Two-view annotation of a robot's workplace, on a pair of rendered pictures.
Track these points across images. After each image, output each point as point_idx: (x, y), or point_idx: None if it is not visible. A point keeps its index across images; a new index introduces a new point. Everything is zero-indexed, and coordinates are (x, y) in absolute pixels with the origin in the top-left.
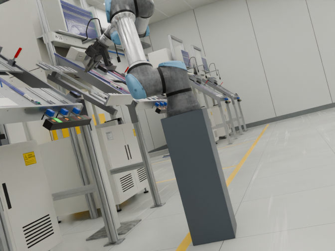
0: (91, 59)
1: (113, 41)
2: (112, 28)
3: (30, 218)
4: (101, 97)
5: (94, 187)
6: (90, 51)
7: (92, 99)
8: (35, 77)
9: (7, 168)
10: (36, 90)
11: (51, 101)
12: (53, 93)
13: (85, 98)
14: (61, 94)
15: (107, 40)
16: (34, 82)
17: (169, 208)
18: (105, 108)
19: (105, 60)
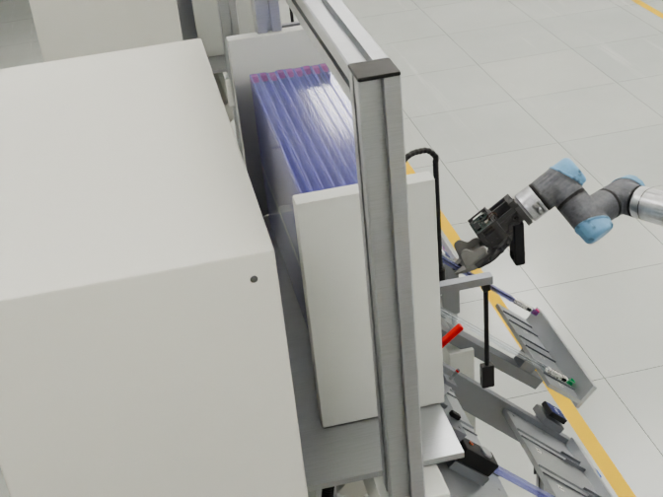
0: (494, 255)
1: (588, 241)
2: (579, 197)
3: None
4: (559, 382)
5: None
6: (493, 232)
7: (494, 357)
8: (472, 386)
9: None
10: (539, 457)
11: (587, 489)
12: (532, 434)
13: (478, 354)
14: (529, 420)
15: (544, 212)
16: (466, 394)
17: (515, 493)
18: (521, 376)
19: (522, 252)
